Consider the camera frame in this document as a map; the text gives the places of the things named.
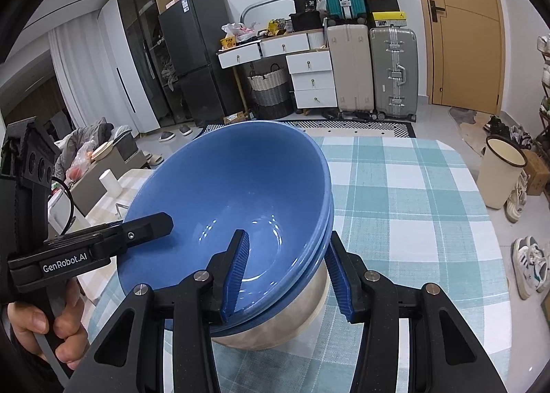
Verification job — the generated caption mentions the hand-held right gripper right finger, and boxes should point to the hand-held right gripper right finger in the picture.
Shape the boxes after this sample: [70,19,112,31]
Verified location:
[324,233,510,393]

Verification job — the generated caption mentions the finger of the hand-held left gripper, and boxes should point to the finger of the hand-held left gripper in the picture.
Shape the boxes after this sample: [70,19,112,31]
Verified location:
[46,212,175,255]

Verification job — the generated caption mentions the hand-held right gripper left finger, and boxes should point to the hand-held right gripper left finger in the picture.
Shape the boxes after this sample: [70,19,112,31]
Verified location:
[64,230,251,393]

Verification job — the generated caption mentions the cream round plate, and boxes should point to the cream round plate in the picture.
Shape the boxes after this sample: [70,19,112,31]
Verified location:
[210,266,332,351]

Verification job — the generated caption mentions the person's left hand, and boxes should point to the person's left hand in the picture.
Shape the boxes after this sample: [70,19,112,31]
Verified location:
[6,278,91,367]

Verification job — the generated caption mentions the beige checked cloth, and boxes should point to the beige checked cloth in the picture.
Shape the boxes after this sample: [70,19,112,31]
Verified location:
[84,167,155,239]

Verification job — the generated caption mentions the white paper roll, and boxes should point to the white paper roll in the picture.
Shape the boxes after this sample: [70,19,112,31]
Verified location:
[99,168,122,196]

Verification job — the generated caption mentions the beige round basin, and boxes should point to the beige round basin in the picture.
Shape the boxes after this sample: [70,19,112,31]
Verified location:
[92,141,114,162]

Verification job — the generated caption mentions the grey sofa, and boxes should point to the grey sofa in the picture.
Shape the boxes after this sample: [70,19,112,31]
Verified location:
[52,116,138,170]

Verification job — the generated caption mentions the teal checked tablecloth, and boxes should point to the teal checked tablecloth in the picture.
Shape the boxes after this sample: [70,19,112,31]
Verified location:
[81,135,510,393]

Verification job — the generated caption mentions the white curtain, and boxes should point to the white curtain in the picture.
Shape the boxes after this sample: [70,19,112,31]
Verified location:
[47,17,119,136]

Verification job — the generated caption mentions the white wardrobe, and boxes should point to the white wardrobe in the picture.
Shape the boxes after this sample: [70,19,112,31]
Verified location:
[98,0,162,134]

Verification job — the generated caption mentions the black refrigerator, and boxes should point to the black refrigerator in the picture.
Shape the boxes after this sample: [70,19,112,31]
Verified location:
[158,0,248,127]

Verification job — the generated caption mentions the white green sneaker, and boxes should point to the white green sneaker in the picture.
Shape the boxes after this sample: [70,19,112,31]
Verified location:
[526,243,550,291]
[511,236,543,300]

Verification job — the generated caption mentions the woven laundry basket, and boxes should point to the woven laundry basket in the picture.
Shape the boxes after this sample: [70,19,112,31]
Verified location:
[247,66,294,119]

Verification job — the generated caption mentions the cream trash bin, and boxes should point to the cream trash bin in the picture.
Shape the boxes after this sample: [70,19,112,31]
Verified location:
[478,135,528,210]

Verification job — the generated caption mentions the dark glass cabinet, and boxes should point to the dark glass cabinet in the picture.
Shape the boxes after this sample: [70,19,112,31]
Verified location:
[116,0,183,127]

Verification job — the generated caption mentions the white grey sneaker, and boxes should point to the white grey sneaker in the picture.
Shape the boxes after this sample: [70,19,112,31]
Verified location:
[506,170,530,223]

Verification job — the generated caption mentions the white desk with drawers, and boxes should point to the white desk with drawers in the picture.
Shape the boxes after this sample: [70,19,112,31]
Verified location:
[217,30,338,119]

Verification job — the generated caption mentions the beige suitcase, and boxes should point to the beige suitcase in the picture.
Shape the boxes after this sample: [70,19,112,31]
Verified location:
[327,24,375,116]

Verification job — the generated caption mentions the white plastic bag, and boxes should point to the white plastic bag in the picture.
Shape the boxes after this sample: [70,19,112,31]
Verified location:
[221,21,259,42]

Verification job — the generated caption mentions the silver suitcase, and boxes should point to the silver suitcase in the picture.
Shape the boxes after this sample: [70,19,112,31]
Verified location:
[368,26,419,122]

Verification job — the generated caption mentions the pile of loose shoes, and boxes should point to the pile of loose shoes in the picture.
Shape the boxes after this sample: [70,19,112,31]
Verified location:
[483,115,536,147]

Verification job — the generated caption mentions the brown cardboard box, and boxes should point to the brown cardboard box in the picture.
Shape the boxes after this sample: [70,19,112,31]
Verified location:
[522,149,550,196]

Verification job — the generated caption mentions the yellow snack packets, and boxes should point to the yellow snack packets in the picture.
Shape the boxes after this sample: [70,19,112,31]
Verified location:
[266,19,293,36]

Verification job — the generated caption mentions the grey metal pipe arch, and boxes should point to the grey metal pipe arch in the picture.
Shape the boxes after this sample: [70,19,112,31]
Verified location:
[240,0,295,24]

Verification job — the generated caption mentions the wooden shoe rack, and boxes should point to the wooden shoe rack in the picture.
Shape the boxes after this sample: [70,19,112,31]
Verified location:
[537,49,550,149]

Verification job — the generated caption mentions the wooden door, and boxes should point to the wooden door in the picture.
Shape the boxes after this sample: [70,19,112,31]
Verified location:
[408,0,505,114]

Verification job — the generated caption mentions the black storage box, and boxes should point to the black storage box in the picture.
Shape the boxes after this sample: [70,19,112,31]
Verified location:
[289,11,324,31]

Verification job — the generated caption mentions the yellow shoe box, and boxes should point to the yellow shoe box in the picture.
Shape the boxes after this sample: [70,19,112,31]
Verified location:
[370,11,407,29]

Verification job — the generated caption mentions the plain black shoe box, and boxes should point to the plain black shoe box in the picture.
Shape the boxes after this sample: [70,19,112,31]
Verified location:
[365,0,400,13]

